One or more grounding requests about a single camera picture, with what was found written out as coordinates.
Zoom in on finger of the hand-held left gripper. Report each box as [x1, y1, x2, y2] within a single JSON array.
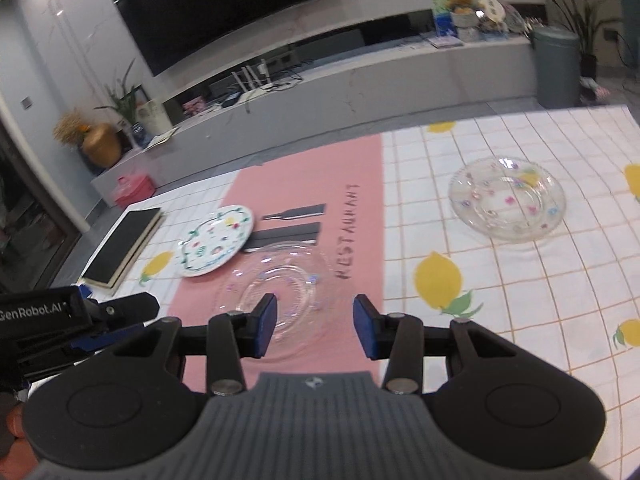
[[70, 322, 146, 357], [85, 292, 161, 333]]

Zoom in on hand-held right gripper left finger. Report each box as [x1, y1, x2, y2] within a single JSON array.
[[107, 294, 278, 397]]

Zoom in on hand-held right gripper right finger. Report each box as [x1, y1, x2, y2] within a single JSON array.
[[353, 295, 523, 395]]

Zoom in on large clear glass plate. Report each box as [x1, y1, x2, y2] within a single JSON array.
[[215, 241, 346, 363]]

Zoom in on white painted plate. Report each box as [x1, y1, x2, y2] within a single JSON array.
[[174, 205, 256, 278]]

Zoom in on small clear glass plate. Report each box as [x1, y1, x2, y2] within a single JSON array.
[[448, 156, 567, 244]]

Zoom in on person's left hand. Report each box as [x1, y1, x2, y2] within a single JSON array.
[[0, 402, 37, 480]]

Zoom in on black notebook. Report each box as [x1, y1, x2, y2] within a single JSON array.
[[80, 207, 165, 296]]

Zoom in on pink storage box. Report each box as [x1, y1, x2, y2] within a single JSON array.
[[111, 172, 155, 209]]

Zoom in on pink placemat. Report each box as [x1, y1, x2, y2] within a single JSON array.
[[167, 135, 386, 396]]

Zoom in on gold vase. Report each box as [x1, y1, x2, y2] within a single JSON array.
[[81, 122, 123, 168]]

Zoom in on lemon print checked tablecloth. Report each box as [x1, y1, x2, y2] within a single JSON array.
[[50, 105, 640, 480]]

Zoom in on green paper booklet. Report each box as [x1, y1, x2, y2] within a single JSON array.
[[142, 127, 180, 151]]

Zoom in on dried flower bunch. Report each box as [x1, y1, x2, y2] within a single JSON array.
[[52, 107, 93, 150]]

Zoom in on white printed pot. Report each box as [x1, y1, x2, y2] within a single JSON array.
[[136, 100, 173, 132]]

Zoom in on grass plant in blue vase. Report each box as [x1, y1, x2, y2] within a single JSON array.
[[95, 57, 152, 149]]

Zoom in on white router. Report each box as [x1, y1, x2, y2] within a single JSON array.
[[231, 60, 279, 103]]

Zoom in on white marble console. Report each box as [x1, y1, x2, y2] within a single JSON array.
[[90, 35, 538, 206]]

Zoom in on grey trash bin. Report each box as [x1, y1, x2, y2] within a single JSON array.
[[530, 27, 583, 109]]

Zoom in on green landscape painting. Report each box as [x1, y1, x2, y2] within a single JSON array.
[[429, 0, 496, 38]]

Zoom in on pink slipper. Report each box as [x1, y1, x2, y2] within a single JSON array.
[[582, 77, 613, 104]]

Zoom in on brown teddy bear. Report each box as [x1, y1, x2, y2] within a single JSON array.
[[447, 0, 484, 41]]

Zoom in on decorative display plate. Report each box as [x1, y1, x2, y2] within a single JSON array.
[[502, 2, 527, 33]]

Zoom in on white round fan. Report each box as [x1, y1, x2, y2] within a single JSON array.
[[477, 0, 506, 23]]

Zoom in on long-leaf potted plant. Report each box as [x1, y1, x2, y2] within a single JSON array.
[[530, 0, 626, 81]]

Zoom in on black cables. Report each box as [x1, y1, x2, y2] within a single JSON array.
[[240, 72, 306, 107]]

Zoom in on wall television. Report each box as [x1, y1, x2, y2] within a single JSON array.
[[111, 0, 341, 77]]

